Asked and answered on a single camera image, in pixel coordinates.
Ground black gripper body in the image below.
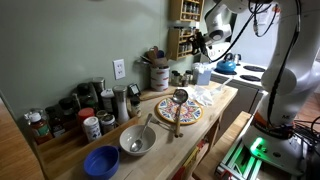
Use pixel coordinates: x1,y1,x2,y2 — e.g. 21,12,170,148
189,32,208,55

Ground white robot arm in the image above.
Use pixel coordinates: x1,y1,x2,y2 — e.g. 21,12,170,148
196,0,320,176

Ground lower wooden spice rack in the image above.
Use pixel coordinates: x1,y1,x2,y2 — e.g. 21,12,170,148
167,28,197,60

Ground wooden spice rack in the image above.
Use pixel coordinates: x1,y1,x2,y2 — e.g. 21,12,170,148
167,28,197,60
169,0,204,22

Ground upper wooden spice rack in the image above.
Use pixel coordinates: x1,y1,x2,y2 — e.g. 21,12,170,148
169,0,204,22

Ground dark lid spice jars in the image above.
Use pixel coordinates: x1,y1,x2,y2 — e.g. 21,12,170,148
170,70,192,87

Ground blue kettle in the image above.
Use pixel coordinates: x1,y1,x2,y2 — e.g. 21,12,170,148
216,53,236,73

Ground blue tissue box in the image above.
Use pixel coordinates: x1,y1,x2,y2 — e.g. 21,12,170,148
193,70,211,85

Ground white red utensil crock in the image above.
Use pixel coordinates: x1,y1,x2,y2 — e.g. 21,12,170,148
150,67,170,92

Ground white crumpled cloth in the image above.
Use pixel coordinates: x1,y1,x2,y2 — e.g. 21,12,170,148
186,86,213,106

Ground white refrigerator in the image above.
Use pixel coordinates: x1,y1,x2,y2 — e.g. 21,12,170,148
229,0,320,69

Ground white stove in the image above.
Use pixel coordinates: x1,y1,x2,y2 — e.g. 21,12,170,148
199,42,278,134

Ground colourful patterned plate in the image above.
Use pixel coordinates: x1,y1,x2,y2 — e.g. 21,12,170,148
155,97,204,126

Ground small black timer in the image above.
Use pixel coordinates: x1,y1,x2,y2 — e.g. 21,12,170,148
128,83,141,97

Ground metal fork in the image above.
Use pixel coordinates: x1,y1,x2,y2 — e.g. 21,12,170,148
151,118,174,131

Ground tall steel pepper mill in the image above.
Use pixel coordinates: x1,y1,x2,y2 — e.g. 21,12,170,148
112,85,130,124

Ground white ceramic bowl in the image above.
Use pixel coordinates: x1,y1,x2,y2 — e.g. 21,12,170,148
119,124,157,157

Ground metal spoon in bowl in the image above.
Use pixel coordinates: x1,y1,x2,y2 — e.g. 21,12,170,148
130,113,152,152

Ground blue plastic bowl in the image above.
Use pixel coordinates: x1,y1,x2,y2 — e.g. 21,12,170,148
83,146,120,180

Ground wooden condiment tray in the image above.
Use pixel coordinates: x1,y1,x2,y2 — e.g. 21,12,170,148
37,116,139,180

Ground metal ladle wooden handle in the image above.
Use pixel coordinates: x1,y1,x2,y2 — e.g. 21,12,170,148
172,89,188,138

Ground white wall outlet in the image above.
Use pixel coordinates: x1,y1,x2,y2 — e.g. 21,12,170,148
113,59,125,80

